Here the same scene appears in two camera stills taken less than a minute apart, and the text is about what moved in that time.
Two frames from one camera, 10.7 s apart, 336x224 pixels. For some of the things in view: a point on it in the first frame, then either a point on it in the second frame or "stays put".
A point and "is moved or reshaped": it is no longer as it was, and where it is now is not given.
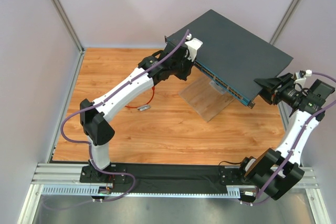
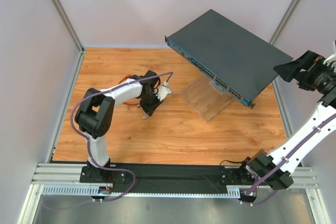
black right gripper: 274,91 → 302,70
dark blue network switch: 231,55 stays put
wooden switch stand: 207,98 stays put
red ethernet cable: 146,104 is moved or reshaped
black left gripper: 182,60 → 150,102
